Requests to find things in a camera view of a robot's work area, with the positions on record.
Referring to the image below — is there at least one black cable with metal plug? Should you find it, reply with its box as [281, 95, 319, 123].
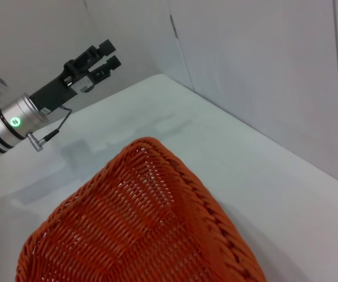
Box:
[27, 106, 73, 152]

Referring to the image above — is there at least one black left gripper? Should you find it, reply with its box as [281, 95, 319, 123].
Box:
[29, 39, 121, 115]

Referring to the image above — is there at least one orange woven plastic basket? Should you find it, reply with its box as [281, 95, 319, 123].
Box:
[15, 136, 268, 282]

